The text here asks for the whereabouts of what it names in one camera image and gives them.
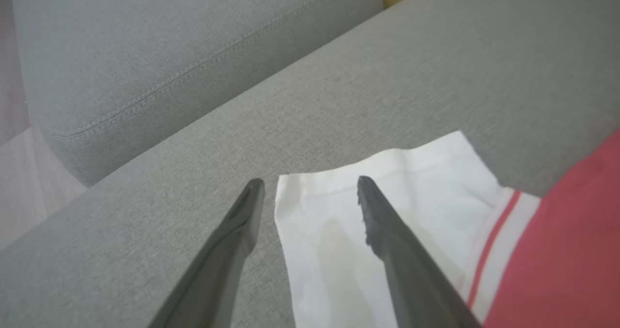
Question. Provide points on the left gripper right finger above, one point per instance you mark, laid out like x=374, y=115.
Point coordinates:
x=411, y=270

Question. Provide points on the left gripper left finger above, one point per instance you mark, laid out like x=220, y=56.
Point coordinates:
x=223, y=260

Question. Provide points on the red white striped jersey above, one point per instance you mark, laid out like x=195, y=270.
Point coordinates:
x=557, y=270

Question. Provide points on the grey sofa seat cushion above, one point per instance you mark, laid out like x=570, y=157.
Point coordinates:
x=363, y=100

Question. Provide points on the grey sofa back cushion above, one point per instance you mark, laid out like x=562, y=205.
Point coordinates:
x=169, y=52

